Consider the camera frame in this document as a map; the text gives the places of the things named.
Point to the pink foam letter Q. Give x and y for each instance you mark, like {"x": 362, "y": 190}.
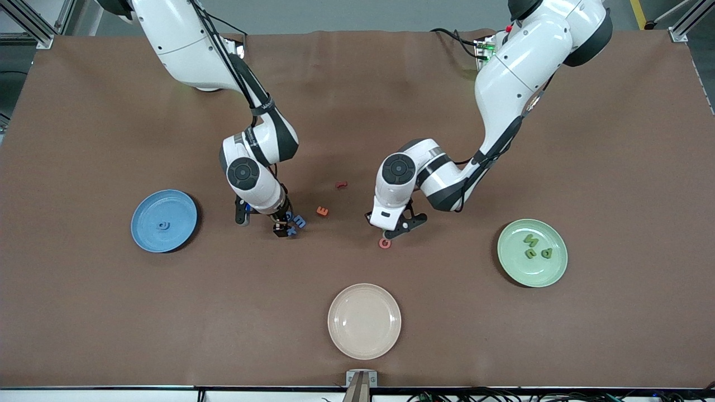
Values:
{"x": 382, "y": 245}

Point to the cream plate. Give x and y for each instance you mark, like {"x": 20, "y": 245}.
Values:
{"x": 364, "y": 321}

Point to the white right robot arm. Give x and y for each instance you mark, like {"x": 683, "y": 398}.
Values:
{"x": 179, "y": 50}

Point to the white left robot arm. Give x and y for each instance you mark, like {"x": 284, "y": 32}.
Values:
{"x": 514, "y": 72}

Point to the light green plate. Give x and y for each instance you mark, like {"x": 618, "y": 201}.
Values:
{"x": 514, "y": 268}

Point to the aluminium frame post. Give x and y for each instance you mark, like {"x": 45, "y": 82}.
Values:
{"x": 44, "y": 40}
{"x": 678, "y": 34}

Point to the brown table mat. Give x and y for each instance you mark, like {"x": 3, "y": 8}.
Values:
{"x": 357, "y": 111}

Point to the blue plate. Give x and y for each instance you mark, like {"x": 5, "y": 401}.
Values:
{"x": 179, "y": 212}

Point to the green foam letter N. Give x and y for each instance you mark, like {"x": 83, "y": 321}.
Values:
{"x": 529, "y": 240}

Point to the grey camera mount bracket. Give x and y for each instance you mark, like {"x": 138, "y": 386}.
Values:
{"x": 361, "y": 385}

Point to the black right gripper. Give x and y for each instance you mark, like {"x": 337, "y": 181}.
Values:
{"x": 282, "y": 220}

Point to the blue foam letter m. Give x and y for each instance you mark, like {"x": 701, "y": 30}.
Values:
{"x": 300, "y": 221}

